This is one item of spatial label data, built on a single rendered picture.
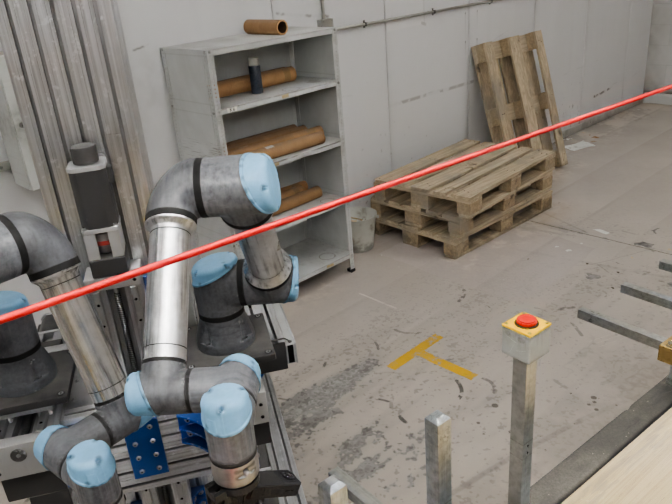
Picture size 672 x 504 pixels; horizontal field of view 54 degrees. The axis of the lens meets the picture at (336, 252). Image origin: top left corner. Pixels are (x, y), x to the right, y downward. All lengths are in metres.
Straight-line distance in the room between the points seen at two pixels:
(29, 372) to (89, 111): 0.63
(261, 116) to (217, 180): 2.98
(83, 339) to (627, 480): 1.12
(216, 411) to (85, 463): 0.32
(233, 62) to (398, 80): 1.50
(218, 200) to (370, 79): 3.69
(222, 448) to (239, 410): 0.07
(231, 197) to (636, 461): 1.01
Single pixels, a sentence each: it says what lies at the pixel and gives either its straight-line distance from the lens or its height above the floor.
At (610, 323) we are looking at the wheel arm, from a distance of 2.17.
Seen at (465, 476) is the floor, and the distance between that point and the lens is 2.82.
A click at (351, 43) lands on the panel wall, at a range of 4.71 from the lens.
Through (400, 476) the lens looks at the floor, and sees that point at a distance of 2.82.
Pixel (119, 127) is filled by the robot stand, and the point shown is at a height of 1.59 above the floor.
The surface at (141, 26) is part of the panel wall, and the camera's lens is 3.77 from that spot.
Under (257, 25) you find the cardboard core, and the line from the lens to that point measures 3.93.
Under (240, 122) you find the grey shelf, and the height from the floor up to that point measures 1.05.
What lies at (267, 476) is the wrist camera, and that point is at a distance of 1.18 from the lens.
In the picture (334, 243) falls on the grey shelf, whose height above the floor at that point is 0.16.
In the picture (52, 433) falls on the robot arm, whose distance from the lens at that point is 1.37.
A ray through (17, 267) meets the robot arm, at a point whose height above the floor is 1.47.
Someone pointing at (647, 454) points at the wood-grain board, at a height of 0.90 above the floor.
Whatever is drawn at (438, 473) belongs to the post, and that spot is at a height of 1.02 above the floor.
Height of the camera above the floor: 1.93
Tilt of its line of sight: 24 degrees down
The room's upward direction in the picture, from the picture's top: 5 degrees counter-clockwise
